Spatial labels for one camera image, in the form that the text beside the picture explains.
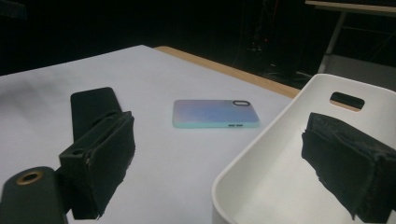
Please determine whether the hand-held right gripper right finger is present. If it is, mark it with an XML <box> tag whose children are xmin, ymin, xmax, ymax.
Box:
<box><xmin>301</xmin><ymin>112</ymin><xmax>396</xmax><ymax>224</ymax></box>

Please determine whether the white plastic bin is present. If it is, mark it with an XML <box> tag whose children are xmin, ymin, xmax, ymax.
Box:
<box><xmin>211</xmin><ymin>73</ymin><xmax>396</xmax><ymax>224</ymax></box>

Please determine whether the iridescent pastel phone case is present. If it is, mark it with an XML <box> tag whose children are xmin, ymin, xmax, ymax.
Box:
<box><xmin>172</xmin><ymin>99</ymin><xmax>262</xmax><ymax>130</ymax></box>

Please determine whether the white table mat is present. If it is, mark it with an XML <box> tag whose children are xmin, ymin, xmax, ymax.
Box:
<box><xmin>0</xmin><ymin>45</ymin><xmax>293</xmax><ymax>224</ymax></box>

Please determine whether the white metal frame table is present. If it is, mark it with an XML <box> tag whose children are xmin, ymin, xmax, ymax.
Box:
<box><xmin>304</xmin><ymin>0</ymin><xmax>396</xmax><ymax>75</ymax></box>

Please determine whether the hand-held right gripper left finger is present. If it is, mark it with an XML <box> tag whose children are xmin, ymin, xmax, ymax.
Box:
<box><xmin>59</xmin><ymin>110</ymin><xmax>136</xmax><ymax>220</ymax></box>

